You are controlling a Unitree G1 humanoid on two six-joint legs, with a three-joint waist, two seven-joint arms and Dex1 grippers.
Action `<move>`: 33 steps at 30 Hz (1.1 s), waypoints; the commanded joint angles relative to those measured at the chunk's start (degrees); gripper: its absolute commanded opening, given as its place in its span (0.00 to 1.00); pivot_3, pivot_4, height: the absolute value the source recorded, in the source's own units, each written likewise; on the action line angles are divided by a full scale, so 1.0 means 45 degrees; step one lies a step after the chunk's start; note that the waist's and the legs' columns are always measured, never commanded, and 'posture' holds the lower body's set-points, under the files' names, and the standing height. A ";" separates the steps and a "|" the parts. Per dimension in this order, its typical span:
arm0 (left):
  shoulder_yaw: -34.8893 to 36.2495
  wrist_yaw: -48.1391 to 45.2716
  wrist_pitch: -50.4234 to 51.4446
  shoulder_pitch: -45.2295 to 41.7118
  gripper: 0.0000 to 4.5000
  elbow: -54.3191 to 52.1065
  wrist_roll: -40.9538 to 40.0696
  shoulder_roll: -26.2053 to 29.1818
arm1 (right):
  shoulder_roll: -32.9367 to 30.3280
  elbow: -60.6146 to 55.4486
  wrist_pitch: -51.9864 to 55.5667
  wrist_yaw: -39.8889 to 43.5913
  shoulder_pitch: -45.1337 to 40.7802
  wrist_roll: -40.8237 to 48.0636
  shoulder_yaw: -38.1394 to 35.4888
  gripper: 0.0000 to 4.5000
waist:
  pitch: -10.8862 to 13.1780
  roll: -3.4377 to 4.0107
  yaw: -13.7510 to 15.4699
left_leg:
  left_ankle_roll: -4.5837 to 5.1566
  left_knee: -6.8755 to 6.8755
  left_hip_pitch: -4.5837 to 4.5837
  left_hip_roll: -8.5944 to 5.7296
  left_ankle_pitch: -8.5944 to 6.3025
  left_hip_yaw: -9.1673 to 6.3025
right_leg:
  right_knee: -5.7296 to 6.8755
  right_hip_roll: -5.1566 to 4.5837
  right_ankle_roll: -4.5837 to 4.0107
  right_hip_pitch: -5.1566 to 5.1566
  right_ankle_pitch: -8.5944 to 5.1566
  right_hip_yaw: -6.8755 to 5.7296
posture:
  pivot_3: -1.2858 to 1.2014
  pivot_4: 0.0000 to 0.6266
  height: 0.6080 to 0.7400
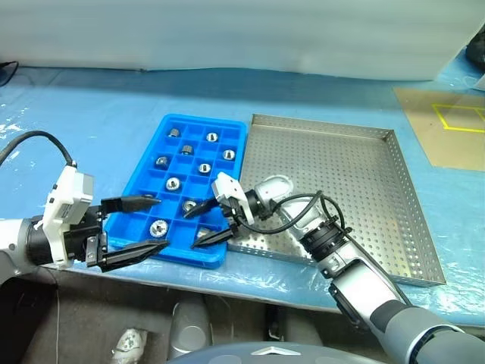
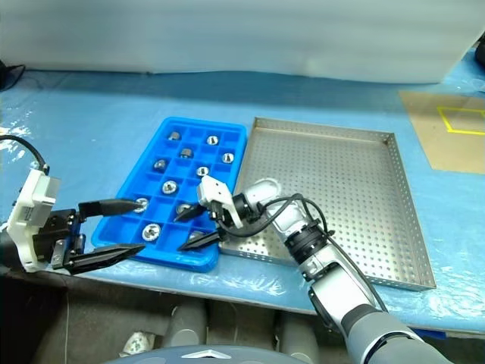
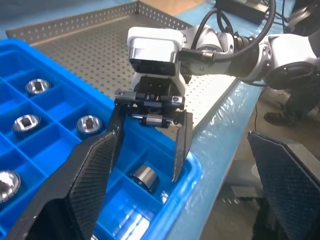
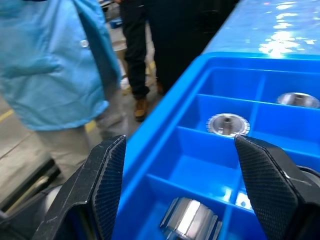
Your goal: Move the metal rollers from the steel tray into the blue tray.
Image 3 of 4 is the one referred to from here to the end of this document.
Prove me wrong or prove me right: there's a small ribbed metal roller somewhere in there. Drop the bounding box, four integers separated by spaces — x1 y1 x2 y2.
0 169 22 204
11 114 42 135
24 78 52 96
112 208 161 240
127 163 160 193
75 114 104 138

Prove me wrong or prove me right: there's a blue compartment plastic tray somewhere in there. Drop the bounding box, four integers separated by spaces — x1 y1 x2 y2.
0 38 203 240

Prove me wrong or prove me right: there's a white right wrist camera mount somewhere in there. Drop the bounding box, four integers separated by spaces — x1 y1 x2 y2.
126 26 192 97

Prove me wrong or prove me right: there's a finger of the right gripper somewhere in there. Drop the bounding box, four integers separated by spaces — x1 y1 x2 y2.
107 102 131 174
171 111 194 183

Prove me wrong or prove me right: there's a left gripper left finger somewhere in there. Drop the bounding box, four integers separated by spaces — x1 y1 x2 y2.
4 130 118 240

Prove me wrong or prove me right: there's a black power adapter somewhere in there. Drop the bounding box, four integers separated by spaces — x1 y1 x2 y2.
219 0 270 25

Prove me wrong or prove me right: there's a perforated steel tray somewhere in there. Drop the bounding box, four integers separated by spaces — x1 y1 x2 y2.
5 0 237 131

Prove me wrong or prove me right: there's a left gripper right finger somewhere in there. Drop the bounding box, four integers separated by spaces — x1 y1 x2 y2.
246 130 320 240

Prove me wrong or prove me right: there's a brown cardboard sheet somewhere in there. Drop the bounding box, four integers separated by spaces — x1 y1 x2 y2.
147 0 213 16

